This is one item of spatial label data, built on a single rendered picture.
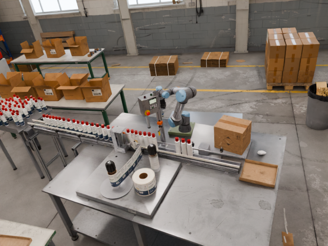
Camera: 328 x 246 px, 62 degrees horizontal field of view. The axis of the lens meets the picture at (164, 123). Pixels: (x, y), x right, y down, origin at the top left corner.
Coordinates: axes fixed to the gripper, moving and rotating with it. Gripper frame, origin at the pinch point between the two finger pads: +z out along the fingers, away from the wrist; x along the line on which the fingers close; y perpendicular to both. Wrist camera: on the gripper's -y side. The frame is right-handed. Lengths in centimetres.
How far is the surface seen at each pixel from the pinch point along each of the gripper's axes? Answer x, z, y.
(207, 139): -31, 17, 56
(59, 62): 272, 24, -285
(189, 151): -67, 4, 40
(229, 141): -54, 2, 78
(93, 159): -65, 17, -67
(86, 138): -34, 13, -87
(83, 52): 298, 15, -235
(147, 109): -51, -37, 0
